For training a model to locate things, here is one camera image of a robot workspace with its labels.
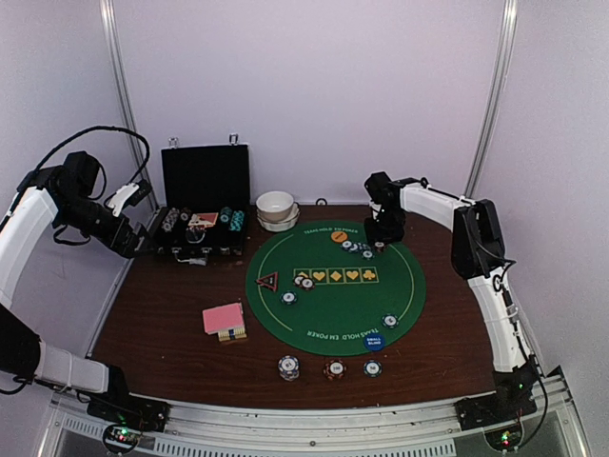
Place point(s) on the brown chip row in case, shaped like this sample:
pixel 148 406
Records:
pixel 185 215

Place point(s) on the blue small blind button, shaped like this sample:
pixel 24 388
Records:
pixel 374 342

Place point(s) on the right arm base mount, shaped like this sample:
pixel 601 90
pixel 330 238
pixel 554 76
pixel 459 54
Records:
pixel 495 411

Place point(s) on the teal chip row in case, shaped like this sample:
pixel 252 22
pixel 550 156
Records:
pixel 236 221

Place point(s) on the green round poker mat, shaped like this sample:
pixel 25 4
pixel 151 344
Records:
pixel 351 295

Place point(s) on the orange big blind button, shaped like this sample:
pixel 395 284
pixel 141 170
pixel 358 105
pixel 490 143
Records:
pixel 339 236

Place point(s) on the pink backed card deck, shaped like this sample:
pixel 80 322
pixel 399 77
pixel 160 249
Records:
pixel 223 318

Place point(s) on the black poker chip case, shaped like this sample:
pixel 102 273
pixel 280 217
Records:
pixel 204 179

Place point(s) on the dark blue chips in case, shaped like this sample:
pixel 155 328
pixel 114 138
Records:
pixel 225 215

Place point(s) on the aluminium frame post left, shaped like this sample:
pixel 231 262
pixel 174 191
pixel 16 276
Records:
pixel 110 30

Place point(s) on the clear acrylic dealer button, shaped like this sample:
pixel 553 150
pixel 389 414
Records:
pixel 195 235

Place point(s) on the white scalloped dish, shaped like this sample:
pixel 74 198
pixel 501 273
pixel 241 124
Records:
pixel 285 224

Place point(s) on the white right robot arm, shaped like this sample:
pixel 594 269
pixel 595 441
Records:
pixel 477 256

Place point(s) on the aluminium front rail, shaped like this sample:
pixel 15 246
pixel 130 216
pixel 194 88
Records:
pixel 423 429

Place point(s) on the blue white chip stack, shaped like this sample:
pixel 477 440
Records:
pixel 289 368

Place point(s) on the dark blue green chip stack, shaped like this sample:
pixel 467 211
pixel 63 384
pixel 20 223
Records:
pixel 372 368

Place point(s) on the gold card box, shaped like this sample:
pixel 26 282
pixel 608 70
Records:
pixel 236 329

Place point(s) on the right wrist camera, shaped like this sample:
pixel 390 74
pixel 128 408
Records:
pixel 378 189

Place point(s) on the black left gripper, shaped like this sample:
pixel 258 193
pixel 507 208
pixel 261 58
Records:
pixel 125 248

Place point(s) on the triangular black red all-in marker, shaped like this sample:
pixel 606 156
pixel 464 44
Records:
pixel 269 281

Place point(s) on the white ceramic bowl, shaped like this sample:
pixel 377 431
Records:
pixel 274 206

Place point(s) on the red playing card deck case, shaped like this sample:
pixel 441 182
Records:
pixel 205 220

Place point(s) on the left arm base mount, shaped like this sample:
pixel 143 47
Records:
pixel 119 406

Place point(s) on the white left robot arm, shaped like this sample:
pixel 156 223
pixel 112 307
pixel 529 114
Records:
pixel 59 197

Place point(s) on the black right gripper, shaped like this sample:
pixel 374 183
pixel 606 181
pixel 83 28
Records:
pixel 374 233

